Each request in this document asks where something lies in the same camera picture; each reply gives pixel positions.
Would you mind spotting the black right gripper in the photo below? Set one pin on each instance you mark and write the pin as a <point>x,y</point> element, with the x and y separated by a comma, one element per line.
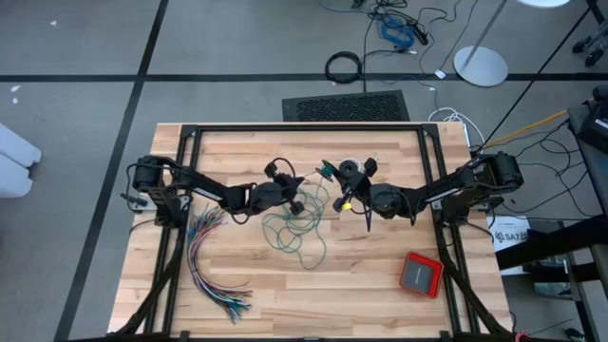
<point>361,187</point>

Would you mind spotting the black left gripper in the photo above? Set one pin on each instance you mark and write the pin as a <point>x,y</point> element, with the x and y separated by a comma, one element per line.
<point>271,195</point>

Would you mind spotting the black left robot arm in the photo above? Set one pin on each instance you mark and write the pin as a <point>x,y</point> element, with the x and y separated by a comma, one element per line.
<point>204,190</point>

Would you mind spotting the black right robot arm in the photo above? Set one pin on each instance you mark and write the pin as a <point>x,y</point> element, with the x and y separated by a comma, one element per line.
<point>456,187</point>

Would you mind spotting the red tray with grey inside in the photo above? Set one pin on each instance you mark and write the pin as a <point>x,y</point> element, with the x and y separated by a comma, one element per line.
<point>420,275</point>

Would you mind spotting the black power strip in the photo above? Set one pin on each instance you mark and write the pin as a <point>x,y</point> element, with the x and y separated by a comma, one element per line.
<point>420,34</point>

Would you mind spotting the white paper sign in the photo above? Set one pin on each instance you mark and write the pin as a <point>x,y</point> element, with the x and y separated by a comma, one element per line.
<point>508,235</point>

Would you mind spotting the white lamp base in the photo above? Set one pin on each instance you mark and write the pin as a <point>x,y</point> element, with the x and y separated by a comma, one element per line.
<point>480,66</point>

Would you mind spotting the black metal stand beam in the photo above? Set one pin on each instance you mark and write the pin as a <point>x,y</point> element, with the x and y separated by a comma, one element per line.
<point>546,242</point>

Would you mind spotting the thin black pole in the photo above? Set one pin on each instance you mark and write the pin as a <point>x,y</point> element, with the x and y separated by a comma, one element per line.
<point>534,76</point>

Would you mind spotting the black equipment cart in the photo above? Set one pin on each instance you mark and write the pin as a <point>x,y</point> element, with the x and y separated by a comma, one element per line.
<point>596,128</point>

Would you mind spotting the white plastic furniture piece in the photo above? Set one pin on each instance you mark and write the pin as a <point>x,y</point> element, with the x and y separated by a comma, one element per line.
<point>14,161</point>

